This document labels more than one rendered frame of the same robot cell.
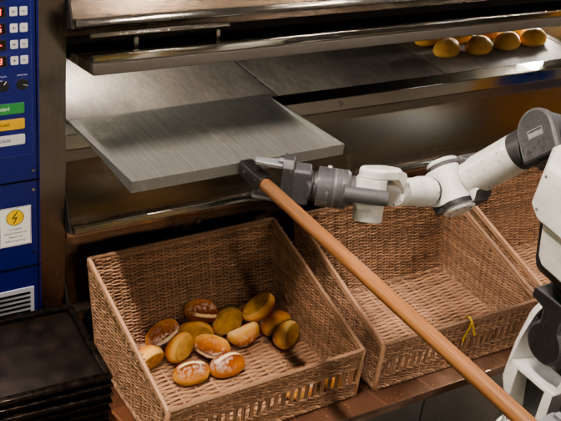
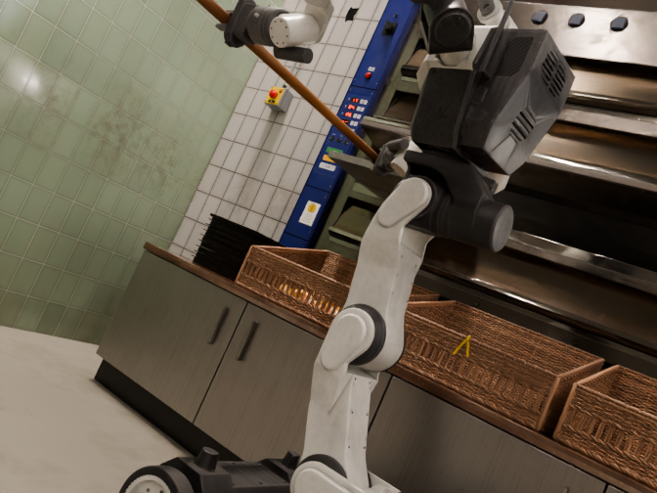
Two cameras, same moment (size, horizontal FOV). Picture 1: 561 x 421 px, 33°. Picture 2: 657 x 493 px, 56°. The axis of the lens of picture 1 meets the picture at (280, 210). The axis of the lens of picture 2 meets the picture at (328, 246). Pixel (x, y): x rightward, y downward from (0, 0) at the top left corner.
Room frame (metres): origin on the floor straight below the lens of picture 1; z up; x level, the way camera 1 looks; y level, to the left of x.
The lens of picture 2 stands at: (1.07, -2.02, 0.68)
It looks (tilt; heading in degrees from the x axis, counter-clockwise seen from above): 4 degrees up; 70
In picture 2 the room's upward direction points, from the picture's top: 24 degrees clockwise
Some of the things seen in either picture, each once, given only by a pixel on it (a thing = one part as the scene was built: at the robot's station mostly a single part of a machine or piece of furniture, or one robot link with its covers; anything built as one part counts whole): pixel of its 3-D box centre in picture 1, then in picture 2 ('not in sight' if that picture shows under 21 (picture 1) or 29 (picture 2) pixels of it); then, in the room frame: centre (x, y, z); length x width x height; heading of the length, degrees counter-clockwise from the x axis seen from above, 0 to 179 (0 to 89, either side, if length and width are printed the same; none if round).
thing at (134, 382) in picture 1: (224, 327); (339, 289); (1.95, 0.10, 0.72); 0.56 x 0.49 x 0.28; 126
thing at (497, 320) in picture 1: (412, 277); (488, 353); (2.29, -0.40, 0.72); 0.56 x 0.49 x 0.28; 124
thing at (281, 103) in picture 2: not in sight; (278, 99); (1.61, 0.99, 1.46); 0.10 x 0.07 x 0.10; 125
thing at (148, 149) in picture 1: (207, 133); (404, 186); (2.06, 0.20, 1.19); 0.55 x 0.36 x 0.03; 125
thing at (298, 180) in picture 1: (308, 184); (392, 158); (1.87, -0.05, 1.20); 0.12 x 0.10 x 0.13; 90
